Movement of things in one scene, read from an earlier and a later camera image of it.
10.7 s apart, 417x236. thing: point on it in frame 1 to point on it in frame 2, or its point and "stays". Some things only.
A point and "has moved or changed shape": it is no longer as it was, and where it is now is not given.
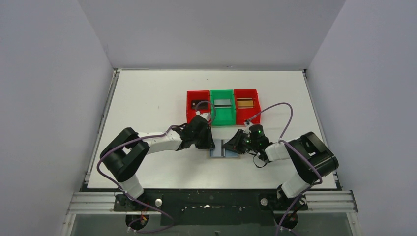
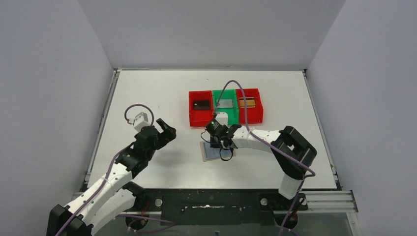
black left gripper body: x=206 y=139 to x=161 y=135
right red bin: x=246 y=104 stays
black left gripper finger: x=209 y=143 to x=169 y=132
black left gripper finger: x=201 y=144 to x=162 y=140
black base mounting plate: x=216 y=207 stays
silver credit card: x=222 y=102 has moved or changed shape
